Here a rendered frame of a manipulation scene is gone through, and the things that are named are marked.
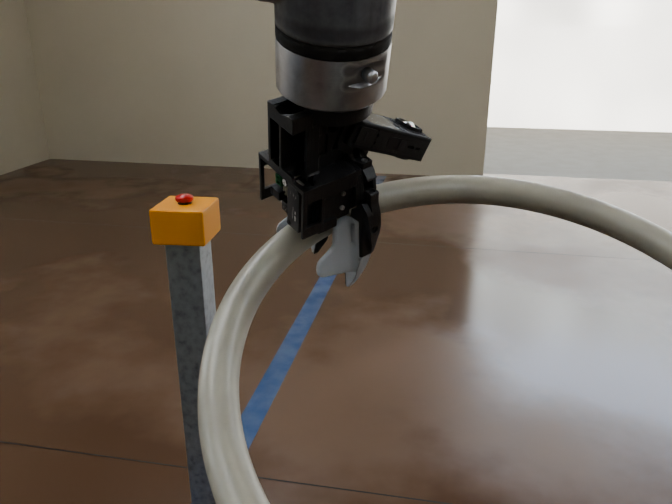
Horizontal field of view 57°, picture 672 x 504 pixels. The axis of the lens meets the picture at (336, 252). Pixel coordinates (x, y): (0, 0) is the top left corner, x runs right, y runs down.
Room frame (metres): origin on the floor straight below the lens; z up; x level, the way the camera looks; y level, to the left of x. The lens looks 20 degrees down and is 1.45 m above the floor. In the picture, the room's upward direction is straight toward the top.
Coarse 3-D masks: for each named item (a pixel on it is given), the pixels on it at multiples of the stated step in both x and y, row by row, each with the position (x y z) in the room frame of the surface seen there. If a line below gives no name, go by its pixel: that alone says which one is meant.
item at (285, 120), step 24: (288, 120) 0.48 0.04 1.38; (312, 120) 0.49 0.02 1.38; (336, 120) 0.49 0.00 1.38; (360, 120) 0.50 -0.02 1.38; (288, 144) 0.51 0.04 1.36; (312, 144) 0.50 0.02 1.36; (336, 144) 0.52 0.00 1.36; (288, 168) 0.51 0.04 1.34; (312, 168) 0.51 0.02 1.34; (336, 168) 0.52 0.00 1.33; (360, 168) 0.52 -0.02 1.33; (264, 192) 0.56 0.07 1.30; (288, 192) 0.52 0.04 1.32; (312, 192) 0.49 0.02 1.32; (336, 192) 0.51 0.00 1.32; (360, 192) 0.53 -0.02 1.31; (288, 216) 0.53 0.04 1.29; (312, 216) 0.52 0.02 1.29; (336, 216) 0.54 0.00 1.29
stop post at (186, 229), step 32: (160, 224) 1.25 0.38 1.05; (192, 224) 1.24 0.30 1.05; (192, 256) 1.26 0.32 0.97; (192, 288) 1.26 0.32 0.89; (192, 320) 1.27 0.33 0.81; (192, 352) 1.27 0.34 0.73; (192, 384) 1.27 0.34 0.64; (192, 416) 1.27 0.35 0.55; (192, 448) 1.27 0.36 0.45; (192, 480) 1.27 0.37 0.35
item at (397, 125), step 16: (352, 128) 0.52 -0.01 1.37; (368, 128) 0.53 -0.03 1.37; (384, 128) 0.54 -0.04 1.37; (400, 128) 0.57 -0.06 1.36; (416, 128) 0.59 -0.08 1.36; (352, 144) 0.52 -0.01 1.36; (368, 144) 0.53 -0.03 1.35; (384, 144) 0.55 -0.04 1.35; (400, 144) 0.56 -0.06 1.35; (416, 144) 0.58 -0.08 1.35; (416, 160) 0.59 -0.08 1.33
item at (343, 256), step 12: (348, 216) 0.55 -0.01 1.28; (336, 228) 0.54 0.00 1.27; (348, 228) 0.55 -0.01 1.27; (336, 240) 0.54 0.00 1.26; (348, 240) 0.55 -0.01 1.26; (336, 252) 0.55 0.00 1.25; (348, 252) 0.55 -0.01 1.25; (324, 264) 0.54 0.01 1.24; (336, 264) 0.55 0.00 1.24; (348, 264) 0.56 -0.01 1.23; (360, 264) 0.56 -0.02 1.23; (324, 276) 0.54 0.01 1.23; (348, 276) 0.58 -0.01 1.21
